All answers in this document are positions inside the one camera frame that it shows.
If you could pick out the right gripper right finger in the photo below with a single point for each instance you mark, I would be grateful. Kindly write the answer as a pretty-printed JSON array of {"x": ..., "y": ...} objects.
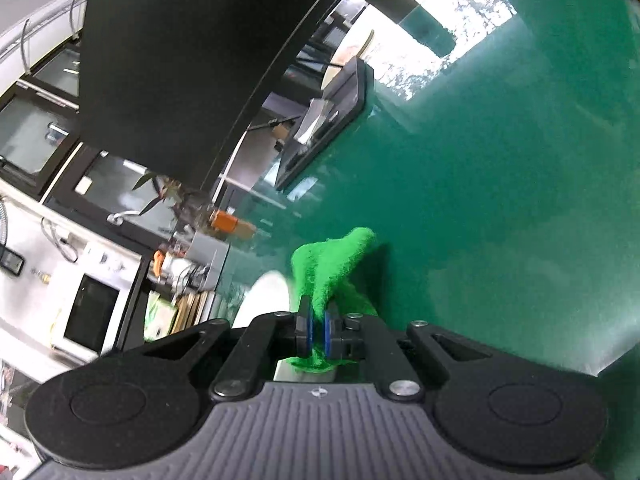
[{"x": 342, "y": 334}]

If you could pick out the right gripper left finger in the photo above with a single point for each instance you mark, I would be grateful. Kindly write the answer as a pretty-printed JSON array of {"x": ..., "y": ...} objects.
[{"x": 304, "y": 328}]

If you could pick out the green cleaning cloth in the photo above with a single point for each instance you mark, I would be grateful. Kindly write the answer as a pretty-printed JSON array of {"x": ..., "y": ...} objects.
[{"x": 322, "y": 272}]

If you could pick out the grey desk organiser box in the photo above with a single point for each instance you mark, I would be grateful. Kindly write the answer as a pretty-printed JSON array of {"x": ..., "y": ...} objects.
[{"x": 198, "y": 254}]

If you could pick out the orange cup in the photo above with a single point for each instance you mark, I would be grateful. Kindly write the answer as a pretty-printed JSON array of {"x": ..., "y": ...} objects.
[{"x": 228, "y": 223}]

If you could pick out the stack of books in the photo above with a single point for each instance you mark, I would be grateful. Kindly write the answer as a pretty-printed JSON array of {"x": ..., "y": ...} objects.
[{"x": 164, "y": 318}]

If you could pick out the potted plant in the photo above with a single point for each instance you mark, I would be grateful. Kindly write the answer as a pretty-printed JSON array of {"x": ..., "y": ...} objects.
[{"x": 187, "y": 207}]

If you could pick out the grey notepad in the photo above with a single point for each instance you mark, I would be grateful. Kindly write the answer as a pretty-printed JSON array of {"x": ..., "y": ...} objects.
[{"x": 316, "y": 116}]

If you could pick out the grey monitor stand base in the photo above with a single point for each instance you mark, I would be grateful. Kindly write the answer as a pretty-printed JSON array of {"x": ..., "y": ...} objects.
[{"x": 341, "y": 102}]

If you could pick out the black curved monitor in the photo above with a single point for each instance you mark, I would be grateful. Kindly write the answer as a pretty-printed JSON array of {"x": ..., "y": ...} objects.
[{"x": 173, "y": 84}]

